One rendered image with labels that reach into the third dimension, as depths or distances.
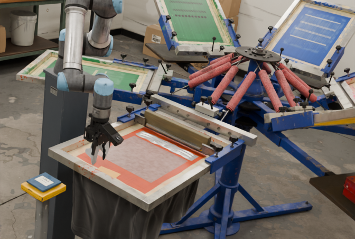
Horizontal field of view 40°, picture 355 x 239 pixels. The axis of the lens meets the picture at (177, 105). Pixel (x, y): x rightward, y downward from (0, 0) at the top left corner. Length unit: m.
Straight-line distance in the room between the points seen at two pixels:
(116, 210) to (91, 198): 0.15
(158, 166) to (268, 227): 1.68
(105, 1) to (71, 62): 0.31
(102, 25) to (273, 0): 4.55
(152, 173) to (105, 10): 0.75
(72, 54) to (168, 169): 0.69
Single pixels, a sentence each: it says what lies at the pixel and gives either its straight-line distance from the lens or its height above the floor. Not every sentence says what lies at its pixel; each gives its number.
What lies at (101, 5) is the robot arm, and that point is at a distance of 2.15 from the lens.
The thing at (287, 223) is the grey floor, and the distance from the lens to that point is 3.91.
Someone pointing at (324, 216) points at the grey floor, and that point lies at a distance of 4.16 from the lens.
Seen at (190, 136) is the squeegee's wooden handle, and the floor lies 1.03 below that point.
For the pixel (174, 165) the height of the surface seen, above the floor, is 0.96.
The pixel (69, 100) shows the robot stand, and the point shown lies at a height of 1.08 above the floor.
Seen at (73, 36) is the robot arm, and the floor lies 1.52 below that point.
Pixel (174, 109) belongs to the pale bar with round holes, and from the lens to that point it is 2.78.
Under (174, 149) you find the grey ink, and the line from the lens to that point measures 2.45.
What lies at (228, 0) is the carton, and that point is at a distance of 6.48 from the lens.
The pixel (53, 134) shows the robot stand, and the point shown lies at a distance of 2.68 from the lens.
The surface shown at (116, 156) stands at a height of 0.96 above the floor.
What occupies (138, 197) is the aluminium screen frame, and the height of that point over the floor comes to 0.99.
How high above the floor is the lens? 2.09
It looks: 22 degrees down
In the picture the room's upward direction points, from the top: 10 degrees clockwise
